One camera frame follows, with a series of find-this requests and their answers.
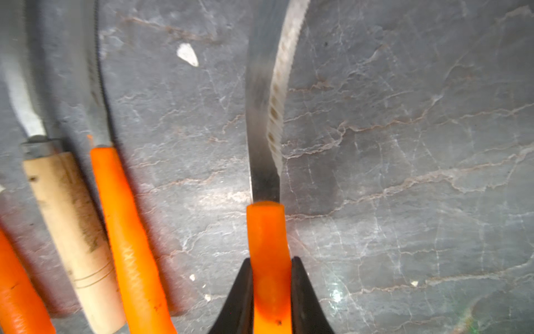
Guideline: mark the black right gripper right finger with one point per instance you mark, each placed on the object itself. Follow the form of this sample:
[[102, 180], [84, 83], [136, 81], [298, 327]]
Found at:
[[306, 313]]

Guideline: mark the white paper scrap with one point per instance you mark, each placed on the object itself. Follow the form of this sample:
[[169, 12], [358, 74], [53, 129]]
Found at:
[[186, 52]]

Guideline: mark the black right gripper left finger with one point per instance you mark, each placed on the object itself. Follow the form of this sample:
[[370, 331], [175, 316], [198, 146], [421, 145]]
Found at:
[[237, 314]]

